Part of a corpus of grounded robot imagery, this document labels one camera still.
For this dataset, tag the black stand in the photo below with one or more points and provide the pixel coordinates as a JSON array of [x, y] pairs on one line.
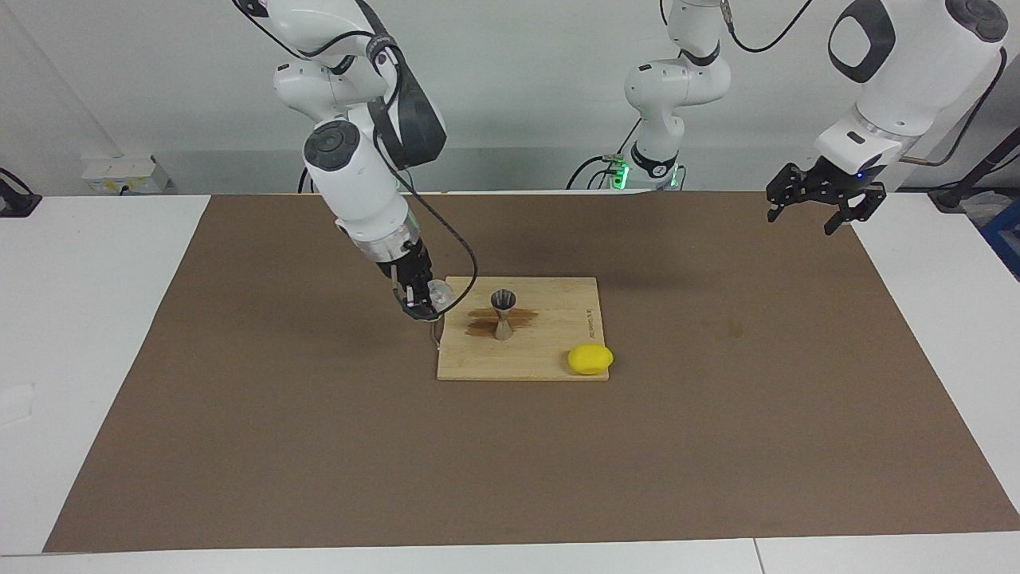
[[948, 199]]

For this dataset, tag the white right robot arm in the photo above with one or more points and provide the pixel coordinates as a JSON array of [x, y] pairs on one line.
[[358, 175]]

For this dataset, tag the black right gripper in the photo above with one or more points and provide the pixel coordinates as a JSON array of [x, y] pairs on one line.
[[410, 275]]

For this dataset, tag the white wall socket box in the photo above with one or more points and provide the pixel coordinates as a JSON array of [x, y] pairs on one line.
[[119, 171]]

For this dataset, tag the black clamp mount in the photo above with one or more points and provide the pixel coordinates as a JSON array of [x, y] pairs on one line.
[[16, 203]]

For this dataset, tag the brown table mat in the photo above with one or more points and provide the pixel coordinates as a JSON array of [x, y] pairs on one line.
[[319, 446]]

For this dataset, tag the blue crate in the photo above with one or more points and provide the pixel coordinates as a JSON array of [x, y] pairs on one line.
[[1006, 239]]

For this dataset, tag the metal double jigger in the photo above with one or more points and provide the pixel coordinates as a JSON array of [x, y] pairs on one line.
[[503, 327]]

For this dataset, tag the wooden cutting board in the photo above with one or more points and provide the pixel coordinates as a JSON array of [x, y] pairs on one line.
[[550, 319]]

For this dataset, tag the yellow lemon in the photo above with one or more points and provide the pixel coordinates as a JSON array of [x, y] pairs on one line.
[[590, 359]]

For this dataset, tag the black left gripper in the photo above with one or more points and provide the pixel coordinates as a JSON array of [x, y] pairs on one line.
[[833, 185]]

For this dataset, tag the white paper label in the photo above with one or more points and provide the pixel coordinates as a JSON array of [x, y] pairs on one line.
[[16, 402]]

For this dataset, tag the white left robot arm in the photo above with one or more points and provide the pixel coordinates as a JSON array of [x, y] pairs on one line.
[[908, 72]]

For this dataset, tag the small clear glass cup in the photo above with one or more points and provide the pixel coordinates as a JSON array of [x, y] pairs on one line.
[[444, 295]]

